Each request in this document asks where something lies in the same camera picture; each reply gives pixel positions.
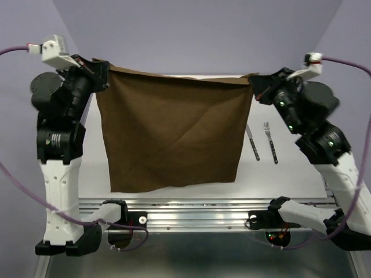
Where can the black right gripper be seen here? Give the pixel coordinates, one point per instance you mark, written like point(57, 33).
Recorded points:
point(264, 85)

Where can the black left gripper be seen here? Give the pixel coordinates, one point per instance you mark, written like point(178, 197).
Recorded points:
point(98, 70)

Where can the brown cloth napkin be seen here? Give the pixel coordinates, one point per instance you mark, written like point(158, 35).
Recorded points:
point(162, 131)

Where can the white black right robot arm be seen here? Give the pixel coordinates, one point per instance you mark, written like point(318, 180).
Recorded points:
point(304, 106)

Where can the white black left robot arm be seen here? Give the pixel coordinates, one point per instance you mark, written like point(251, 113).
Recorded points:
point(61, 98)

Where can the silver fork dark handle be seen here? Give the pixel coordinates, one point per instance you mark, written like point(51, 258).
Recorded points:
point(272, 148)

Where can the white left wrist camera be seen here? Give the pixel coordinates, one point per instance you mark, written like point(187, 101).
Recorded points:
point(54, 52)

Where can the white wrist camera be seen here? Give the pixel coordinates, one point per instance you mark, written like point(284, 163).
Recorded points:
point(54, 52)
point(312, 67)

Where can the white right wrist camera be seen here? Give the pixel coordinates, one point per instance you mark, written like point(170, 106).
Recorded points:
point(312, 67)

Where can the silver knife dark handle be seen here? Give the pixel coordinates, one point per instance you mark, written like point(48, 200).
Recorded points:
point(250, 137)

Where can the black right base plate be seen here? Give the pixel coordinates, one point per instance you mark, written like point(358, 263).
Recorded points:
point(264, 219)

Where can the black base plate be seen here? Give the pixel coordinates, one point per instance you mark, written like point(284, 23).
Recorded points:
point(135, 218)
point(264, 219)

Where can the aluminium rail frame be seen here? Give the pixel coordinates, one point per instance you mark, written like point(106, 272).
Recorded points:
point(200, 231)

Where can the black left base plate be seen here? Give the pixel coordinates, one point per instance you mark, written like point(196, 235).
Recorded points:
point(135, 218)

